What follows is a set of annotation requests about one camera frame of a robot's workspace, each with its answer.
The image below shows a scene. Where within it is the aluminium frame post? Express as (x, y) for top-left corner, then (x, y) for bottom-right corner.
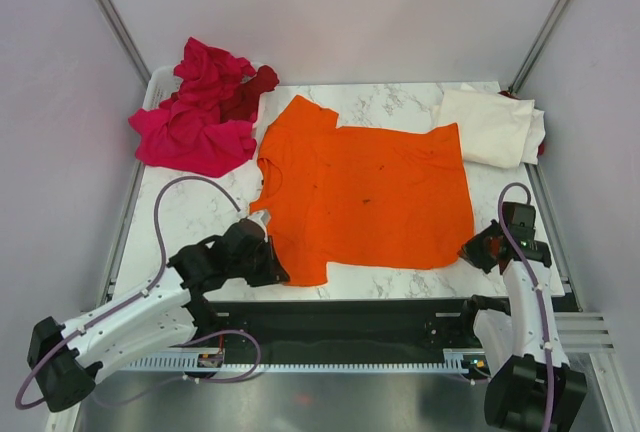
(506, 0), (573, 96)
(95, 0), (151, 84)

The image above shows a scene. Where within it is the folded white t shirt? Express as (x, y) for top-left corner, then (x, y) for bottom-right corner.
(521, 109), (546, 165)

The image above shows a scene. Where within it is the left aluminium frame post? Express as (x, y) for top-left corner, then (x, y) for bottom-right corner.
(95, 0), (151, 84)

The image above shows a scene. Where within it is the dark red t shirt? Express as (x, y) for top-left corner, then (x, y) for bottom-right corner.
(220, 65), (279, 123)

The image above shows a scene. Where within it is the white slotted cable duct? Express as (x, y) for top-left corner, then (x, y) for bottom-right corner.
(122, 349), (489, 374)

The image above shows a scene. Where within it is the white laundry basket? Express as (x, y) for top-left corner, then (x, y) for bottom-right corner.
(142, 65), (271, 132)

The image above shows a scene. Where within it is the aluminium cross extrusion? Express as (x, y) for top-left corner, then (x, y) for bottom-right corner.
(555, 312), (614, 354)

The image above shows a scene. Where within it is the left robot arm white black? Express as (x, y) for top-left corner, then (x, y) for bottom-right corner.
(27, 219), (289, 413)

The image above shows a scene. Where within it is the right aluminium frame post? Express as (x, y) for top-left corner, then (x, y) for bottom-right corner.
(506, 0), (573, 96)

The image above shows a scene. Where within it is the left aluminium side rail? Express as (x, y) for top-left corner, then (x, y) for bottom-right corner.
(95, 161), (144, 306)

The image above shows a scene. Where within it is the orange t shirt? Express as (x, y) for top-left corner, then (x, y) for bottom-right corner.
(250, 96), (474, 286)

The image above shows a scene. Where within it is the folded cream t shirt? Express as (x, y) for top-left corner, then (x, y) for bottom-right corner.
(434, 90), (535, 169)

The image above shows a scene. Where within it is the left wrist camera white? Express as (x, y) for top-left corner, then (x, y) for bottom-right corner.
(247, 210), (271, 230)

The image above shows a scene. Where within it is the pink red t shirt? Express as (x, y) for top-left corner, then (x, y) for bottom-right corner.
(128, 37), (257, 178)

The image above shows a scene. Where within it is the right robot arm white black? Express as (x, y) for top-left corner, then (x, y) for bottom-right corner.
(457, 202), (587, 431)

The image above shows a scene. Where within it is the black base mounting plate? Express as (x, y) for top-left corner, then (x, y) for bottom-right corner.
(184, 296), (509, 363)

